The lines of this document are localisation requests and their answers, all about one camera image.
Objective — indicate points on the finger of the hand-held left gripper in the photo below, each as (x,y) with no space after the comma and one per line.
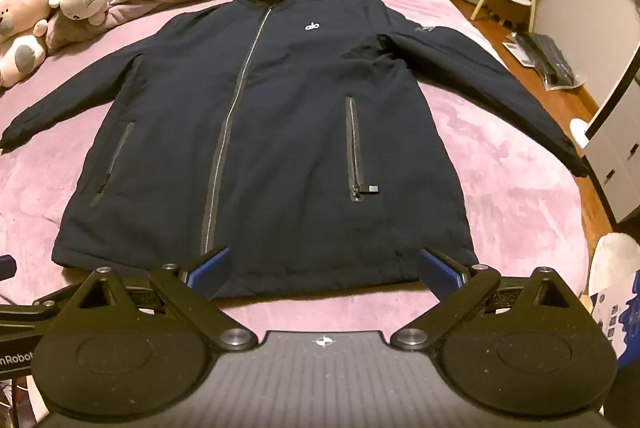
(5,267)
(35,309)

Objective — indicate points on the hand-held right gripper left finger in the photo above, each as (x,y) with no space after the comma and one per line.
(216,267)

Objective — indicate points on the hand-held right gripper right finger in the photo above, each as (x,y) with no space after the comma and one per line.
(440,270)

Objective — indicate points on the dark navy zip jacket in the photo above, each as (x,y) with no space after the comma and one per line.
(280,132)

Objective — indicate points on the pink bed sheet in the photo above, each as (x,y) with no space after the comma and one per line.
(500,157)

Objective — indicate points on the blue and white box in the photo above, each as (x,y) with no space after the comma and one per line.
(620,318)

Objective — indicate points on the white round disc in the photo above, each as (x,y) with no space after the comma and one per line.
(580,132)

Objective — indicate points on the white cabinet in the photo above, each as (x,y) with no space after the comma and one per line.
(617,147)

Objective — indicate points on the black packets in clear wrap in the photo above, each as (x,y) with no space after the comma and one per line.
(547,57)

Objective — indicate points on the white plush bear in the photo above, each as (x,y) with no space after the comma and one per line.
(20,22)

